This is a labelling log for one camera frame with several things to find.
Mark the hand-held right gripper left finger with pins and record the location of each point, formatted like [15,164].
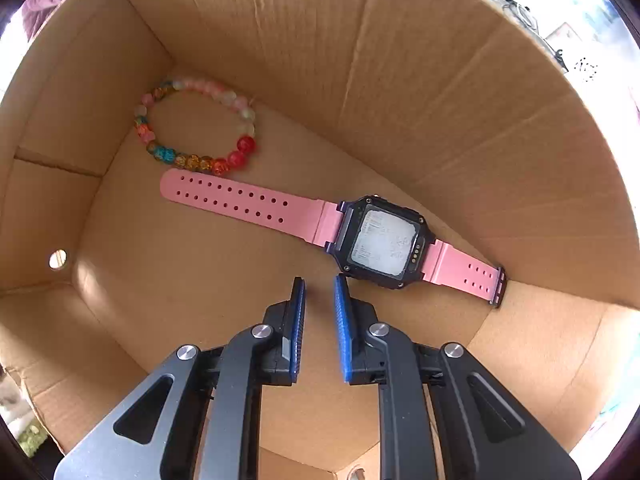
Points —
[299,330]

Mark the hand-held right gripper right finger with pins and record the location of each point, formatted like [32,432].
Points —
[342,330]

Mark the brown cardboard box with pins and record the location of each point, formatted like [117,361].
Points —
[400,110]

